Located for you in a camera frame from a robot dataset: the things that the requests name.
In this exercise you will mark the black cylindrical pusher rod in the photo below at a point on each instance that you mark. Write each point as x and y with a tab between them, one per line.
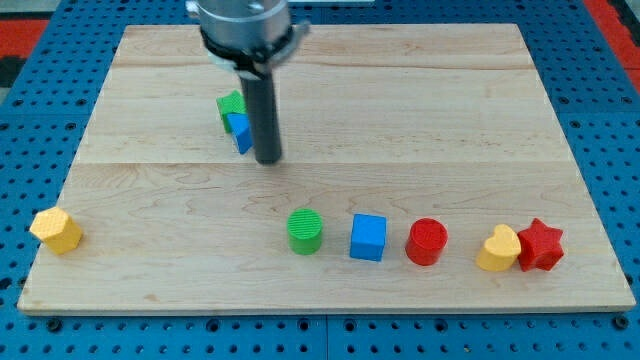
261	107

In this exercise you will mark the red cylinder block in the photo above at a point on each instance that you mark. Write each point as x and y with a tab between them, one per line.
426	241

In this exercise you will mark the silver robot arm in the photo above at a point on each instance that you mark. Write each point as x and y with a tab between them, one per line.
252	38

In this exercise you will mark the wooden board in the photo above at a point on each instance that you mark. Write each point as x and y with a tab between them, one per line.
443	121

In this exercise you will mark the green star block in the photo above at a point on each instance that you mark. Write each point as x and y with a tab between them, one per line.
232	103

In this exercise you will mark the blue moon block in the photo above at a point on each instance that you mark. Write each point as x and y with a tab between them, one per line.
241	131

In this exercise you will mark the green cylinder block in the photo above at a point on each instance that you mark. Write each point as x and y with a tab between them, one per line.
304	230

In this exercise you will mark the blue cube block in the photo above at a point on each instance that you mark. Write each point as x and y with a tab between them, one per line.
368	237

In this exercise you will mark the yellow hexagon block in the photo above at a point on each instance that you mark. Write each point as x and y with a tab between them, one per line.
55	228

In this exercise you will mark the yellow heart block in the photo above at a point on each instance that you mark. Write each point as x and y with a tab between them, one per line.
499	251

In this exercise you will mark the red star block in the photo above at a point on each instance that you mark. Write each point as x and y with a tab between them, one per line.
540	246

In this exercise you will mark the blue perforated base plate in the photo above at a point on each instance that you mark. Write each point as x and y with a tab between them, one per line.
43	116

